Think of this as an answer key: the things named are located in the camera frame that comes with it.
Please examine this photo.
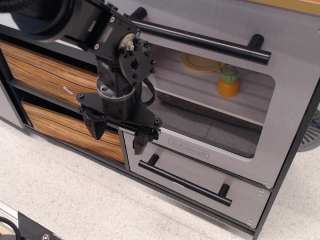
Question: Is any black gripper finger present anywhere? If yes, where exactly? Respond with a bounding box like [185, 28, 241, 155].
[82, 109, 108, 140]
[133, 127, 160, 155]

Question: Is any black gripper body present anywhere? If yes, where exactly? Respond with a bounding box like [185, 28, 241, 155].
[76, 80, 162, 132]

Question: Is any grey oven door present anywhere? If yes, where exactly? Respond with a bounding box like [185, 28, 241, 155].
[117, 0, 320, 188]

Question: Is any black oven door handle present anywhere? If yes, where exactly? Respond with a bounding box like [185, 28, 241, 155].
[129, 7, 272, 65]

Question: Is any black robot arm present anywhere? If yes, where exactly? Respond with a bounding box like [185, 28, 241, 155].
[0, 0, 162, 155]

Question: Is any grey oven shelf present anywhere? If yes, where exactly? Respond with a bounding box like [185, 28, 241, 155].
[156, 84, 268, 126]

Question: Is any lower wood grain bin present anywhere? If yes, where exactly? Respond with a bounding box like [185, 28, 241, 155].
[21, 96, 125, 164]

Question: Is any wood grain bin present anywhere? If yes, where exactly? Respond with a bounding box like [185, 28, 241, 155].
[0, 40, 97, 107]
[21, 96, 125, 164]

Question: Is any upper wood grain bin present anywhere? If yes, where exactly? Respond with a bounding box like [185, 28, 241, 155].
[0, 40, 97, 107]

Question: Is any yellow toy plate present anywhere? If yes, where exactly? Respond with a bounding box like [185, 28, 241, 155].
[179, 52, 226, 73]

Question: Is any grey lower drawer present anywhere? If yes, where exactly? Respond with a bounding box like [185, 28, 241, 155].
[123, 132, 270, 229]

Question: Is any grey chair base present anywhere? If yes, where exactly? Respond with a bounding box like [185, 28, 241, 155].
[298, 109, 320, 152]

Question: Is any toy kitchen cabinet frame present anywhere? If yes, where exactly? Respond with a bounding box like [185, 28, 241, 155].
[0, 0, 320, 240]

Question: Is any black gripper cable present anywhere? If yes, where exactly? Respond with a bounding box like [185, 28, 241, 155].
[138, 79, 156, 106]

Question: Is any black drawer handle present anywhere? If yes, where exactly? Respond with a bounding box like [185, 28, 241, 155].
[138, 154, 232, 207]

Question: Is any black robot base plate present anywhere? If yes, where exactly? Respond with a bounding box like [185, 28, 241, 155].
[0, 199, 63, 240]

